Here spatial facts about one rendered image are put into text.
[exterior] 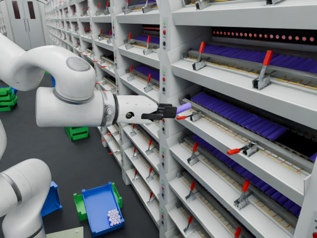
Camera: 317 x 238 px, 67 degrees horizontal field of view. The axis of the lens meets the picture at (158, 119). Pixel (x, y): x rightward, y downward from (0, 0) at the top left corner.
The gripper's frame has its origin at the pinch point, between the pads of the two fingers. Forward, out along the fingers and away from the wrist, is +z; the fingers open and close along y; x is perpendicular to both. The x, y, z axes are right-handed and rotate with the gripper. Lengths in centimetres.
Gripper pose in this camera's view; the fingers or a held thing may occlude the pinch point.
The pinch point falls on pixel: (167, 110)
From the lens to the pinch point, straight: 64.8
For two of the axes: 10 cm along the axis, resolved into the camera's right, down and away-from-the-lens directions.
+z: 8.8, 0.1, 4.7
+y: -4.4, -3.4, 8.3
